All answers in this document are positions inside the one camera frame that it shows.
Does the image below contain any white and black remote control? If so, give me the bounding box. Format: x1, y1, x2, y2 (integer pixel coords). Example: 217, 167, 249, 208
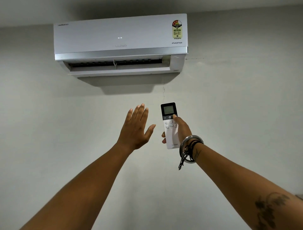
161, 102, 181, 150

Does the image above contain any black thread bracelet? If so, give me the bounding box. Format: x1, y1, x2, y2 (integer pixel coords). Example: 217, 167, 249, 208
178, 140, 202, 171

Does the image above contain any person's left hand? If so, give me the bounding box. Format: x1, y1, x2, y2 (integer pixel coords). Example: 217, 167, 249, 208
117, 103, 156, 152

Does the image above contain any white wall air conditioner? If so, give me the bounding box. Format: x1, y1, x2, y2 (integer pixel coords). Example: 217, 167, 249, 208
53, 13, 188, 78

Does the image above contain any silver metal bangle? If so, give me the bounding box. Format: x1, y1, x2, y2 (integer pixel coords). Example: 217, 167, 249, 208
179, 135, 204, 163

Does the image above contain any person's right hand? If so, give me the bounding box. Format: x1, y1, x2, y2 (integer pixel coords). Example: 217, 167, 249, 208
162, 114, 193, 144

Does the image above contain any person's right forearm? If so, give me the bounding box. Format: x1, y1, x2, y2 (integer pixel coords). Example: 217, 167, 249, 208
192, 143, 303, 230

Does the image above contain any colourful energy label sticker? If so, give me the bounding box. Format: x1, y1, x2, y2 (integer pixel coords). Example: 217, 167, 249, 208
172, 20, 183, 39

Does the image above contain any person's left forearm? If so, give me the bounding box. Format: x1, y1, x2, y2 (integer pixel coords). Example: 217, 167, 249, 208
20, 142, 133, 230

